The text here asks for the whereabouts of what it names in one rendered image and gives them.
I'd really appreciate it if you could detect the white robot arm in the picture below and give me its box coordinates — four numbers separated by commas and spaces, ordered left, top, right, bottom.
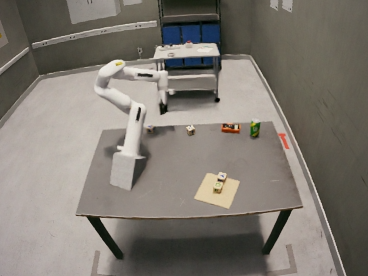
94, 60, 176, 158

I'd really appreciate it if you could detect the tan square mat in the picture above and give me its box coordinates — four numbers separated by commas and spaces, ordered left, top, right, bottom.
194, 173, 240, 209

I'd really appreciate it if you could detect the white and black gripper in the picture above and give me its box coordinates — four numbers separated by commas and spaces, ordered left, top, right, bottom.
157, 90, 168, 115

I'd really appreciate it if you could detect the green drink can with yellow stripe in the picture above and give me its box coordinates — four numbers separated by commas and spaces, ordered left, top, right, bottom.
250, 118, 261, 137

